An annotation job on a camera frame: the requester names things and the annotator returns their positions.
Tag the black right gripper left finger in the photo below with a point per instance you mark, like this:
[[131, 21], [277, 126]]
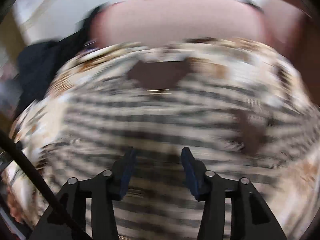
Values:
[[84, 209]]

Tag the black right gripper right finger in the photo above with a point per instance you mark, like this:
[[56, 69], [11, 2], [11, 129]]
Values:
[[251, 218]]

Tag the black white plaid garment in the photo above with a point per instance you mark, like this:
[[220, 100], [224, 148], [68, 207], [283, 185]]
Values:
[[239, 118]]

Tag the cream leaf print blanket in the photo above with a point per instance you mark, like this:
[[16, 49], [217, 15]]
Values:
[[42, 121]]

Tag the dark navy cloth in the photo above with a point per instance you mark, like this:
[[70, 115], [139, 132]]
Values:
[[38, 63]]

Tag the pink upholstered headboard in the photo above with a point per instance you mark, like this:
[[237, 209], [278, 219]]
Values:
[[158, 22]]

